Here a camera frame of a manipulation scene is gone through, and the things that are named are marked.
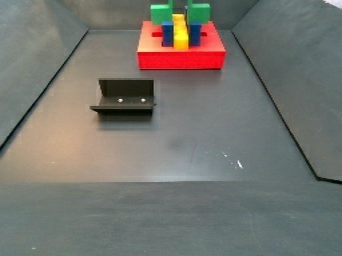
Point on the green arch-shaped block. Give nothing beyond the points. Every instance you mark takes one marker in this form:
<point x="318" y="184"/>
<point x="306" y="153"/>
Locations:
<point x="196" y="12"/>

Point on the red base board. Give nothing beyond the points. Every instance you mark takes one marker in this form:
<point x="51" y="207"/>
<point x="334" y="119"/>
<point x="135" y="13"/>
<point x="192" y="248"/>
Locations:
<point x="155" y="57"/>

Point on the yellow arch block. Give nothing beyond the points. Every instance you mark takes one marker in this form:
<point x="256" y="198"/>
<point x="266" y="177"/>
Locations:
<point x="180" y="32"/>

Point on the blue left block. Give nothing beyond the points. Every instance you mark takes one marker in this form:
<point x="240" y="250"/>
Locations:
<point x="167" y="31"/>

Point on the blue block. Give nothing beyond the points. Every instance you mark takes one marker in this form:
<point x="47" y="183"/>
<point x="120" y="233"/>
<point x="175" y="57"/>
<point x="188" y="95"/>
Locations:
<point x="194" y="32"/>
<point x="167" y="31"/>

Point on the blue right block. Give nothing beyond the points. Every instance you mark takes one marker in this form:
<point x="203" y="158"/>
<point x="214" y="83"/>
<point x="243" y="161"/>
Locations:
<point x="194" y="32"/>

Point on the black angle bracket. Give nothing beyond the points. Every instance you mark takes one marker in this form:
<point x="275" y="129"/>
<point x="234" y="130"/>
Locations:
<point x="125" y="95"/>

